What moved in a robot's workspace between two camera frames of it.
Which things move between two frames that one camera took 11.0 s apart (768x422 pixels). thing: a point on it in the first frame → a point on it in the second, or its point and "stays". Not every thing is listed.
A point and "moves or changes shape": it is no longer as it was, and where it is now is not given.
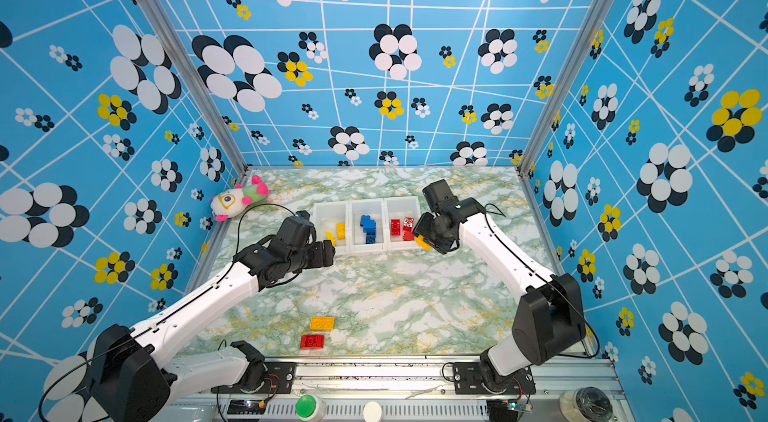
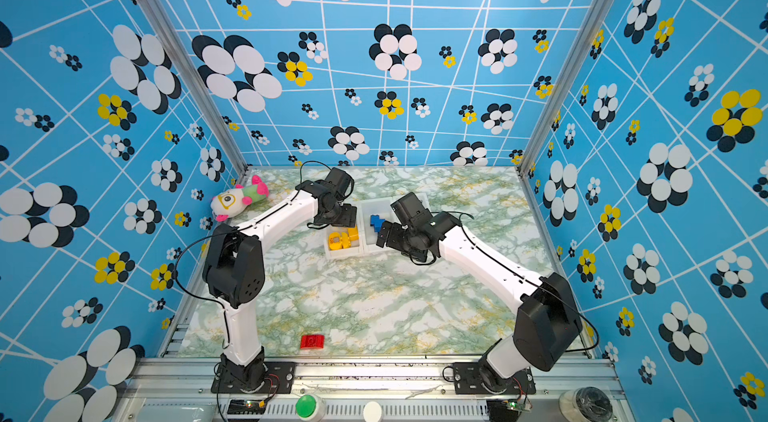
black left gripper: x=321 y=259 → x=349 y=217
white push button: x=372 y=412 stays
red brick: x=312 y=342 stays
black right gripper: x=423 y=229 → x=396 y=230
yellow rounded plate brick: x=422 y=243 moves or changes shape
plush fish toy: x=229 y=202 stays
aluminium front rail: x=400 y=391 stays
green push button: x=306 y=406 stays
